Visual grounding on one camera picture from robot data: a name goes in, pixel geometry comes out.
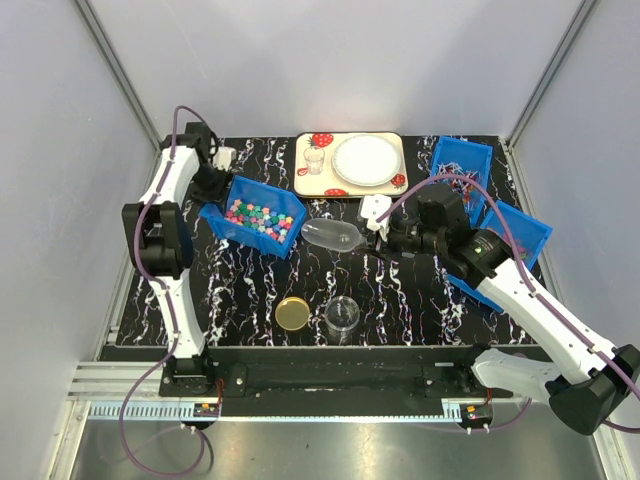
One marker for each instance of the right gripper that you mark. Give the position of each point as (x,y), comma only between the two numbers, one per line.
(389,237)

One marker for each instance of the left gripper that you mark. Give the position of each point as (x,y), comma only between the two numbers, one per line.
(216,194)

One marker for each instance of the blue bin of star candies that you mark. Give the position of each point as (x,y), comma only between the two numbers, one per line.
(257,215)

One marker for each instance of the clear plastic scoop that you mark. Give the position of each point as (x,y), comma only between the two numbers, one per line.
(331,234)

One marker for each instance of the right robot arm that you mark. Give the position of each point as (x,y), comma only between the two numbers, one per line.
(586,376)

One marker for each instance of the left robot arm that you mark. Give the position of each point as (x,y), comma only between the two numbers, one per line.
(161,248)

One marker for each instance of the blue bin of gummy candies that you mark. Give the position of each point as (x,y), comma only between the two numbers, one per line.
(530,235)

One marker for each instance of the blue bin of lollipops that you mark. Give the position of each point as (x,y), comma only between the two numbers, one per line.
(449,155)

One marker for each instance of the white plate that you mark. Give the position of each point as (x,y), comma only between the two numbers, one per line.
(366,160)

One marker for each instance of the strawberry pattern tray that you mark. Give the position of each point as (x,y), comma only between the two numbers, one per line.
(328,183)

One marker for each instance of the clear drinking glass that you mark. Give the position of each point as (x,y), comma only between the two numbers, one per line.
(314,158)

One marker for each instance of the clear plastic jar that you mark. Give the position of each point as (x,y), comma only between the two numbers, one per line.
(342,315)

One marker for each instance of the gold jar lid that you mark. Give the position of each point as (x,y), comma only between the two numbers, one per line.
(292,313)

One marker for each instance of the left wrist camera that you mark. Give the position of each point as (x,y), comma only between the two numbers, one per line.
(223,157)

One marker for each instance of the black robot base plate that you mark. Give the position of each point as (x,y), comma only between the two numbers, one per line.
(237,371)

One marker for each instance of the aluminium corner post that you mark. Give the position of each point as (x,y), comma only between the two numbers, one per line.
(568,40)
(97,31)

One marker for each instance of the aluminium front rail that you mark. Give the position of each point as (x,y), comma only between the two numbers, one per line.
(245,403)

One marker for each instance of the right aluminium corner post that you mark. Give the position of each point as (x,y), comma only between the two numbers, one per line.
(568,40)

